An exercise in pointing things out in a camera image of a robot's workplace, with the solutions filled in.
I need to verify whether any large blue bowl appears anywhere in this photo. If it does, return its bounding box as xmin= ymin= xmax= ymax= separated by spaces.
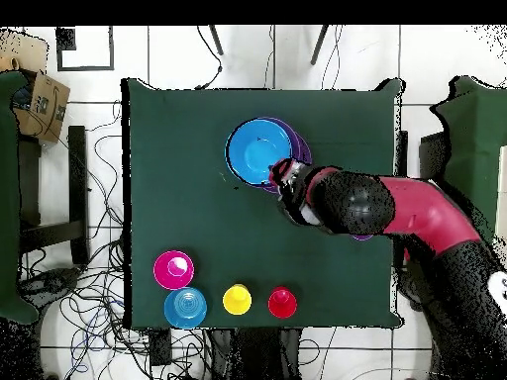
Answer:
xmin=224 ymin=118 xmax=294 ymax=188

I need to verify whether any dark green tablecloth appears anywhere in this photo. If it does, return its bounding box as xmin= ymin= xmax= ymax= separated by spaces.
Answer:
xmin=120 ymin=77 xmax=406 ymax=331

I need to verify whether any red cup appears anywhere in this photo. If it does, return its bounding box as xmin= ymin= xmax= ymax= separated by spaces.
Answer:
xmin=267 ymin=286 xmax=299 ymax=320

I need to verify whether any black tripod leg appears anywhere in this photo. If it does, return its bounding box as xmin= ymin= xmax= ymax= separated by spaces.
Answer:
xmin=309 ymin=25 xmax=331 ymax=66
xmin=208 ymin=25 xmax=225 ymax=56

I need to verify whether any yellow cup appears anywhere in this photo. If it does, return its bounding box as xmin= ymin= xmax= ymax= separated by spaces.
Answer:
xmin=222 ymin=283 xmax=254 ymax=317

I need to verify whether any small red bowl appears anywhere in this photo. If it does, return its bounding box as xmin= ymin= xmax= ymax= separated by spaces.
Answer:
xmin=152 ymin=249 xmax=196 ymax=291

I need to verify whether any small blue bowl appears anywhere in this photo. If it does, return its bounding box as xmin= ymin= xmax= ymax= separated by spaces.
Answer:
xmin=162 ymin=286 xmax=208 ymax=331

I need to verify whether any green clothed side table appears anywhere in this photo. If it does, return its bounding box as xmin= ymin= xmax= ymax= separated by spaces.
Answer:
xmin=0 ymin=69 xmax=41 ymax=326
xmin=429 ymin=75 xmax=507 ymax=246

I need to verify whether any black power box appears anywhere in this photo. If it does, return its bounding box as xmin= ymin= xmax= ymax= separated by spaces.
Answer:
xmin=149 ymin=328 xmax=172 ymax=366

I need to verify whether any brown cardboard box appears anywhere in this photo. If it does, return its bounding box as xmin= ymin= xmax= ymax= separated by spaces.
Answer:
xmin=10 ymin=70 xmax=71 ymax=144

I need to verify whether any dark grey equipment base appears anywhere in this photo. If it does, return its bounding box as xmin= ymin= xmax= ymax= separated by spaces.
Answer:
xmin=21 ymin=266 xmax=82 ymax=308

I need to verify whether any black chair frame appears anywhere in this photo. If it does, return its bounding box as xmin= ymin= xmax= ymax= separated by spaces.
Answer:
xmin=17 ymin=125 xmax=91 ymax=266

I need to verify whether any black square floor frame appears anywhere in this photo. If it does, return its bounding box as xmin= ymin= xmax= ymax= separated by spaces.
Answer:
xmin=55 ymin=26 xmax=116 ymax=72

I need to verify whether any tangle of floor cables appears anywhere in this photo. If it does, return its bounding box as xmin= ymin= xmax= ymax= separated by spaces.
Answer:
xmin=19 ymin=98 xmax=217 ymax=380

